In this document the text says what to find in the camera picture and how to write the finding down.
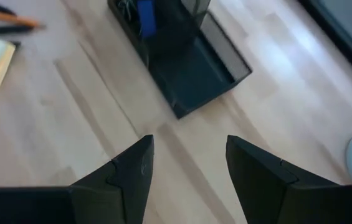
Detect small blue item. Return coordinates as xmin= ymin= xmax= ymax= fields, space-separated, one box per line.
xmin=136 ymin=0 xmax=157 ymax=39

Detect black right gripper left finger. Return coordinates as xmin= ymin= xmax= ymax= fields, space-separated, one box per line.
xmin=69 ymin=134 xmax=155 ymax=224

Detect black mesh desk organizer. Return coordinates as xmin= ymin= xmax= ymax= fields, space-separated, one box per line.
xmin=107 ymin=0 xmax=253 ymax=119

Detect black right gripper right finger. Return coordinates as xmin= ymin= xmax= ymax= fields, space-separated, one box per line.
xmin=225 ymin=134 xmax=340 ymax=224

